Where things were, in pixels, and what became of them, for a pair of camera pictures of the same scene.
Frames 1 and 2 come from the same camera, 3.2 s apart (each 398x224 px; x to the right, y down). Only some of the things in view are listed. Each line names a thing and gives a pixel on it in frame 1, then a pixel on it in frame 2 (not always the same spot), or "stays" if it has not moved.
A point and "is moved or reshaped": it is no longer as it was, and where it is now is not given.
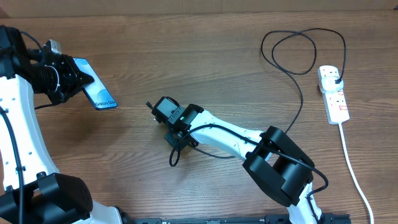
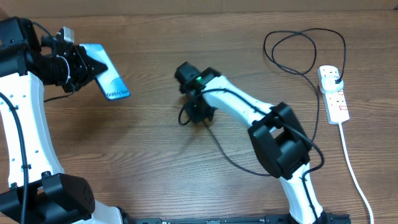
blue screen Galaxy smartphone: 98,93 to 110,81
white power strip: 334,100 stays
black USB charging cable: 273,65 is moved or reshaped
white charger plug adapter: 328,83 stays
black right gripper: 180,144 to 196,117
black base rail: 270,219 stays
